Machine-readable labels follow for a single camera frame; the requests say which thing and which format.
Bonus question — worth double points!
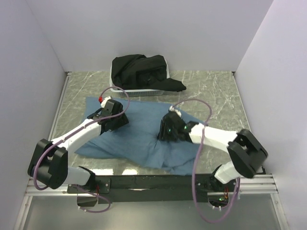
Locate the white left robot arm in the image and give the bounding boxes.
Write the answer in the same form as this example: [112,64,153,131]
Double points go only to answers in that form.
[27,97,129,193]

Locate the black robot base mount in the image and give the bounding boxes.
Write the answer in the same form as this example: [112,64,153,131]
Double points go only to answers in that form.
[66,174,240,208]

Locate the aluminium frame rail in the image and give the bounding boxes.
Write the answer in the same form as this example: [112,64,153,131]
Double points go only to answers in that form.
[14,71,288,230]

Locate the white plastic basket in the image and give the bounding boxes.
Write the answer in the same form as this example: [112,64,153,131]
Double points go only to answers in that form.
[109,61,170,97]

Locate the black cloth in basket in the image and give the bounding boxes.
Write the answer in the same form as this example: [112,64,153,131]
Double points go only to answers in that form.
[111,54,187,92]

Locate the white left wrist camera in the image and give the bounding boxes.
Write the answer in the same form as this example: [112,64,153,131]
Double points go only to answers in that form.
[98,96,113,108]

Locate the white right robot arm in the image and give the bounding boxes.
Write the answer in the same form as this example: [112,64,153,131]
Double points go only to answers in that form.
[158,111,268,191]

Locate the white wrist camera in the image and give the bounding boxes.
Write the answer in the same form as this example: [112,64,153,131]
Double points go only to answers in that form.
[169,106,182,117]
[98,96,113,108]

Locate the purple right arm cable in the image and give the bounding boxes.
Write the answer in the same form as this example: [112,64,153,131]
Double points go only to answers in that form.
[169,98,241,223]

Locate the blue fabric pillowcase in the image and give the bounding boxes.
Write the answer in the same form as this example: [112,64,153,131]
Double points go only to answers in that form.
[76,99,199,175]

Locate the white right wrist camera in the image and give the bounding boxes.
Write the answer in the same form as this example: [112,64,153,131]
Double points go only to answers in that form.
[169,106,182,117]

